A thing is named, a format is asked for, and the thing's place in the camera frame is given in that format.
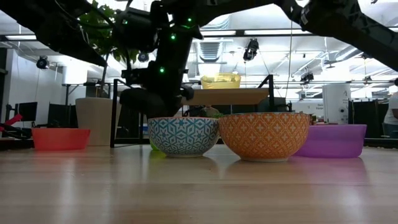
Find purple plastic bowl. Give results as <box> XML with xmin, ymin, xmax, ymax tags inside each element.
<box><xmin>295</xmin><ymin>124</ymin><xmax>368</xmax><ymax>159</ymax></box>

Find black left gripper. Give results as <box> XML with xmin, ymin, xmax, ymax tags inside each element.
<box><xmin>119</xmin><ymin>68</ymin><xmax>195</xmax><ymax>119</ymax></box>

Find black partition screen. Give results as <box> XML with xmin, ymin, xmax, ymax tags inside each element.
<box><xmin>348</xmin><ymin>98</ymin><xmax>388</xmax><ymax>139</ymax></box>

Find green leafy small tree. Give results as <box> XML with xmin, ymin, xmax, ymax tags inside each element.
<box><xmin>77</xmin><ymin>0</ymin><xmax>141</xmax><ymax>98</ymax></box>

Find red bar-shaped object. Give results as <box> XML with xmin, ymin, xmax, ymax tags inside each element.
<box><xmin>0</xmin><ymin>113</ymin><xmax>24</xmax><ymax>127</ymax></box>

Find orange-red plastic bowl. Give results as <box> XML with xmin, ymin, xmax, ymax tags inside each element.
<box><xmin>31</xmin><ymin>128</ymin><xmax>91</xmax><ymax>152</ymax></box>

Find thin vertical hanging cable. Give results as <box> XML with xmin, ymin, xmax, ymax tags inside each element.
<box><xmin>289</xmin><ymin>20</ymin><xmax>294</xmax><ymax>101</ymax></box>

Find black hanging ceiling camera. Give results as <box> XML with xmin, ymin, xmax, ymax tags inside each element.
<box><xmin>243</xmin><ymin>38</ymin><xmax>260</xmax><ymax>62</ymax></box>

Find white plant pot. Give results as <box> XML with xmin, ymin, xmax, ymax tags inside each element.
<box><xmin>75</xmin><ymin>97</ymin><xmax>123</xmax><ymax>147</ymax></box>

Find orange white patterned ceramic bowl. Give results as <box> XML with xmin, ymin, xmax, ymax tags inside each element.
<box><xmin>218</xmin><ymin>112</ymin><xmax>311</xmax><ymax>163</ymax></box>

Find blue white patterned ceramic bowl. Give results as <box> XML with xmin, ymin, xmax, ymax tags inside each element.
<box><xmin>147</xmin><ymin>116</ymin><xmax>220</xmax><ymax>159</ymax></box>

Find person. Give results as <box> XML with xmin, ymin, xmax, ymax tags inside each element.
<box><xmin>382</xmin><ymin>77</ymin><xmax>398</xmax><ymax>138</ymax></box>

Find black background table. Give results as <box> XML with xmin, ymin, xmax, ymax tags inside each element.
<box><xmin>61</xmin><ymin>81</ymin><xmax>111</xmax><ymax>106</ymax></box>

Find yellow plastic bowl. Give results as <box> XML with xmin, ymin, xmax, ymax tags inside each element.
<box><xmin>200</xmin><ymin>73</ymin><xmax>243</xmax><ymax>90</ymax></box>

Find white cabinet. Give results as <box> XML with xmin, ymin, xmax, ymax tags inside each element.
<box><xmin>322</xmin><ymin>83</ymin><xmax>351</xmax><ymax>126</ymax></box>

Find grey rounded background object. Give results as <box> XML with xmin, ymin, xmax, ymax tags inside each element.
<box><xmin>198</xmin><ymin>105</ymin><xmax>224</xmax><ymax>119</ymax></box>

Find black ceiling-mounted device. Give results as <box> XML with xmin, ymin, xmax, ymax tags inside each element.
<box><xmin>300</xmin><ymin>72</ymin><xmax>315</xmax><ymax>84</ymax></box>

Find black computer monitor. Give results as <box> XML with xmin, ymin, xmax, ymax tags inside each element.
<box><xmin>14</xmin><ymin>101</ymin><xmax>39</xmax><ymax>123</ymax></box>

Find green plastic bowl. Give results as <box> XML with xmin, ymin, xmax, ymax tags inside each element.
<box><xmin>149</xmin><ymin>138</ymin><xmax>167</xmax><ymax>154</ymax></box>

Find wooden shelf black metal legs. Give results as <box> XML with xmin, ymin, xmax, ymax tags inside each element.
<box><xmin>110</xmin><ymin>74</ymin><xmax>276</xmax><ymax>149</ymax></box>

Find black ceiling light rail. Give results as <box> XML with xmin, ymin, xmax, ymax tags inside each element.
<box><xmin>4</xmin><ymin>28</ymin><xmax>313</xmax><ymax>40</ymax></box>

